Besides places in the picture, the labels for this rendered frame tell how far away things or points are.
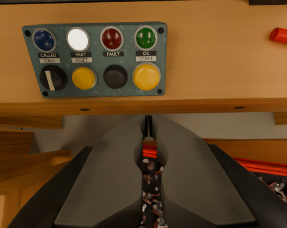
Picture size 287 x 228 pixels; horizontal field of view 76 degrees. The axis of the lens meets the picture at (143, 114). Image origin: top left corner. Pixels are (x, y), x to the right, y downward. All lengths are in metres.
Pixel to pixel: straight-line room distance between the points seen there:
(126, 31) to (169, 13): 0.09
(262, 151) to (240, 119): 0.90
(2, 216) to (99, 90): 0.24
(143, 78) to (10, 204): 0.28
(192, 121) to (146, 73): 0.98
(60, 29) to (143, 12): 0.12
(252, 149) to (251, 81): 0.15
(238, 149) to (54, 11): 0.36
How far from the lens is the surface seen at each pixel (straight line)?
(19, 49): 0.30
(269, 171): 0.25
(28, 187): 0.41
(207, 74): 0.25
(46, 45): 0.23
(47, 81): 0.23
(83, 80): 0.21
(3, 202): 0.36
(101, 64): 0.21
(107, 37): 0.20
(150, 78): 0.20
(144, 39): 0.20
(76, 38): 0.21
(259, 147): 0.39
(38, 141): 1.31
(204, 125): 1.19
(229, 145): 0.36
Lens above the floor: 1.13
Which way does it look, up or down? 83 degrees down
